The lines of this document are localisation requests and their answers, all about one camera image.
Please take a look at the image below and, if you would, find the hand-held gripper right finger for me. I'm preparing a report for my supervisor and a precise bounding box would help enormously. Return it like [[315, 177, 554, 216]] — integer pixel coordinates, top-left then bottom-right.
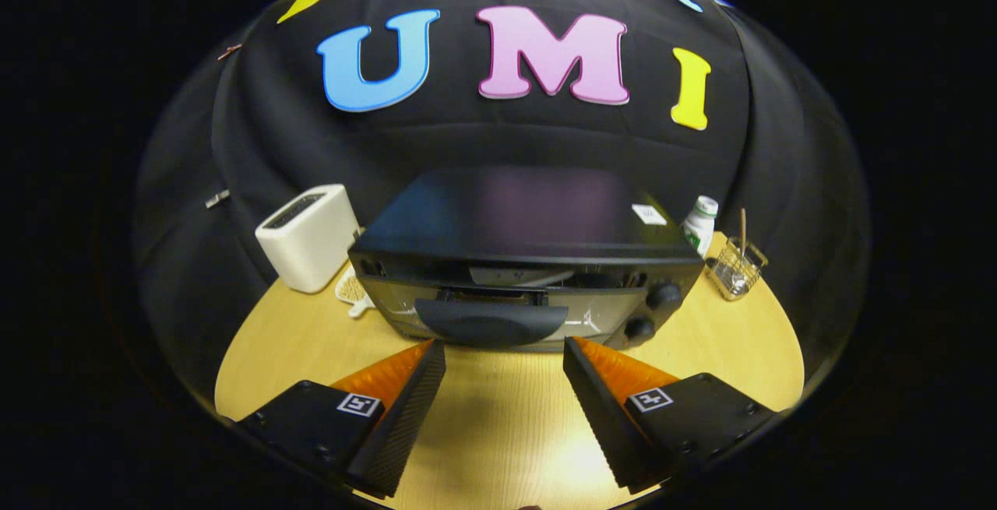
[[562, 336, 780, 494]]

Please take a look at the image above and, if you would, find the white bottle with green label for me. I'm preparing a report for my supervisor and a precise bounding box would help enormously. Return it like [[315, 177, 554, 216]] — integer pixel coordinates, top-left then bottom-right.
[[681, 195, 720, 259]]

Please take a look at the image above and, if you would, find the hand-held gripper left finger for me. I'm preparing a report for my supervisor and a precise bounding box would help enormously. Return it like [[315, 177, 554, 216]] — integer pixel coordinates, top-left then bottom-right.
[[234, 339, 447, 498]]

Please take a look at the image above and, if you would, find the small patterned dish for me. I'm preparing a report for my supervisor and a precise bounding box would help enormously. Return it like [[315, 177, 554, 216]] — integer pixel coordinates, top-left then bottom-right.
[[335, 265, 376, 318]]

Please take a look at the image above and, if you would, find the white pop-up toaster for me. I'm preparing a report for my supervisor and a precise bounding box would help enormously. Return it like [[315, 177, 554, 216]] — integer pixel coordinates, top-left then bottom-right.
[[255, 184, 361, 294]]

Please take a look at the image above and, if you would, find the metal wire basket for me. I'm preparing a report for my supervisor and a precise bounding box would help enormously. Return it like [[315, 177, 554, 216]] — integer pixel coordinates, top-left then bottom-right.
[[705, 237, 769, 301]]

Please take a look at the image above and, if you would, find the black toaster oven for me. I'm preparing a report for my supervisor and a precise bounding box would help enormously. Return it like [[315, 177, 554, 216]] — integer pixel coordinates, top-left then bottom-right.
[[347, 166, 706, 353]]

